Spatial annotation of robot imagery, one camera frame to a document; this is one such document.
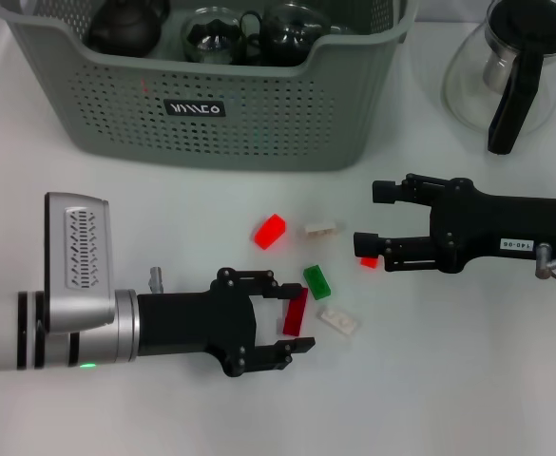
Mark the orange-red sloped brick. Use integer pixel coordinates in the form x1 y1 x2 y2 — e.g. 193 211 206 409
251 213 288 251

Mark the glass pitcher with black handle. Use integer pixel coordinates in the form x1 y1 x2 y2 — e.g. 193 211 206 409
441 0 556 156

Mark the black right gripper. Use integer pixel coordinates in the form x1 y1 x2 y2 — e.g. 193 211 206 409
353 172 556 276

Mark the black teapot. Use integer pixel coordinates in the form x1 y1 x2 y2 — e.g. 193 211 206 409
86 0 170 57

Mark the green studded brick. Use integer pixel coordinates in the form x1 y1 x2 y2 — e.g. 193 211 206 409
303 264 333 301

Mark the white flat studded plate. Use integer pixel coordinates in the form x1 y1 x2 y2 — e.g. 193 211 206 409
316 305 362 338

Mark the white hollow brick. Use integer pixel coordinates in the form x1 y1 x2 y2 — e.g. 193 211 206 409
302 221 343 241

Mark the grey perforated storage bin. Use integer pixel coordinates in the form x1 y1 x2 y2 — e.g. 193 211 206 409
0 0 421 173

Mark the dark red long brick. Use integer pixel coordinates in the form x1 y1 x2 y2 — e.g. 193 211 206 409
281 287 310 337

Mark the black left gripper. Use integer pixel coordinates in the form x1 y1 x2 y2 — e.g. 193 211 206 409
137 267 317 379

